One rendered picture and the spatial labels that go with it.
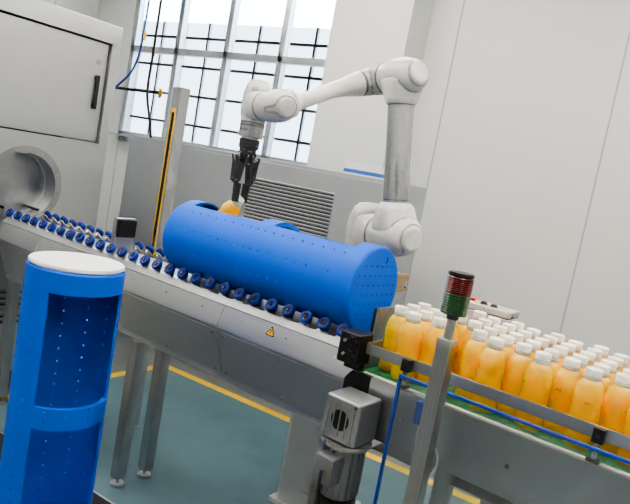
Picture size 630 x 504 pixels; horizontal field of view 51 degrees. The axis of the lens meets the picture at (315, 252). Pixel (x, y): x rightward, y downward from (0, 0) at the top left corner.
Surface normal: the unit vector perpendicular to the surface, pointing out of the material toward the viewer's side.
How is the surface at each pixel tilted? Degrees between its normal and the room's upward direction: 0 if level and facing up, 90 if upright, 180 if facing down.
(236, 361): 109
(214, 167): 90
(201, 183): 90
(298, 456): 90
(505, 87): 90
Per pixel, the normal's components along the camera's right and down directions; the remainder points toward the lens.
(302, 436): -0.54, 0.00
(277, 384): -0.62, 0.32
